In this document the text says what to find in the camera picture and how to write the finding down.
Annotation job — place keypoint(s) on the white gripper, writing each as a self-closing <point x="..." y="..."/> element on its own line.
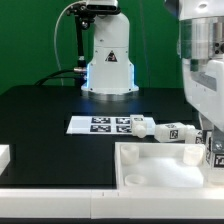
<point x="204" y="90"/>

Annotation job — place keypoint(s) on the white square tabletop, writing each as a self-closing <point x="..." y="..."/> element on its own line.
<point x="157" y="166"/>

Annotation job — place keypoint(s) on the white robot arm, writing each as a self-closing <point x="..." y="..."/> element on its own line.
<point x="200" y="46"/>

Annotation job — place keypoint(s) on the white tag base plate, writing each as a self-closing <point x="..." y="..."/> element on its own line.
<point x="99" y="125"/>

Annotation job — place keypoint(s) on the white obstacle fence rail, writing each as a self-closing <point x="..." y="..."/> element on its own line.
<point x="117" y="203"/>

